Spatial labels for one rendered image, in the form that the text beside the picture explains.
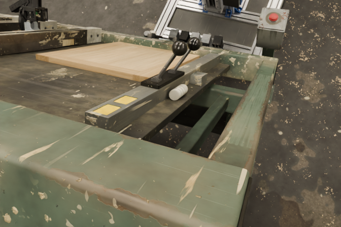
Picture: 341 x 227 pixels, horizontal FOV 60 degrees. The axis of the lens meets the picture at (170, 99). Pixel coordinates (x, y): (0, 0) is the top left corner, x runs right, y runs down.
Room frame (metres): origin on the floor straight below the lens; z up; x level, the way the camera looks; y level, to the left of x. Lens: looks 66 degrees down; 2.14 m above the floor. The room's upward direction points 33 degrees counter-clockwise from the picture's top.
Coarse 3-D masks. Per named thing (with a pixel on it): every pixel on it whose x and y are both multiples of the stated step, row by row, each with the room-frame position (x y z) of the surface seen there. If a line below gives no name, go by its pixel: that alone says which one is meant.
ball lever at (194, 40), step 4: (188, 40) 0.43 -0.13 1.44; (192, 40) 0.42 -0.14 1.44; (196, 40) 0.41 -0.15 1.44; (188, 44) 0.42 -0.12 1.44; (192, 44) 0.41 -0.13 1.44; (196, 44) 0.41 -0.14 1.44; (200, 44) 0.41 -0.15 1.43; (192, 48) 0.41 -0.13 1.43; (196, 48) 0.40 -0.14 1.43; (188, 52) 0.41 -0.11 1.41; (184, 56) 0.41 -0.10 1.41; (180, 60) 0.41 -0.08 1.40; (180, 64) 0.41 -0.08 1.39; (172, 68) 0.42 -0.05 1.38; (176, 68) 0.41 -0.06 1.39; (168, 72) 0.41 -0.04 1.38; (172, 72) 0.40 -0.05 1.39; (176, 72) 0.40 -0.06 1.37
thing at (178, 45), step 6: (174, 42) 0.39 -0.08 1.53; (180, 42) 0.38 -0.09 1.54; (174, 48) 0.37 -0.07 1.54; (180, 48) 0.36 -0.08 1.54; (186, 48) 0.36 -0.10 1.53; (174, 54) 0.37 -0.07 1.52; (180, 54) 0.36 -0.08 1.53; (168, 60) 0.37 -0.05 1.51; (168, 66) 0.36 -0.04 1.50; (162, 72) 0.36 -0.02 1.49; (156, 78) 0.36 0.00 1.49
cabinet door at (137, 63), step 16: (80, 48) 0.85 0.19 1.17; (96, 48) 0.85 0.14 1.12; (112, 48) 0.86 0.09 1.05; (128, 48) 0.85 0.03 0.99; (144, 48) 0.84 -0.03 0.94; (64, 64) 0.68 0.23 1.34; (80, 64) 0.64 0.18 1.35; (96, 64) 0.62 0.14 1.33; (112, 64) 0.61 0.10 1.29; (128, 64) 0.60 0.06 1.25; (144, 64) 0.59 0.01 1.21; (160, 64) 0.57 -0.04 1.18; (176, 64) 0.56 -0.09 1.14
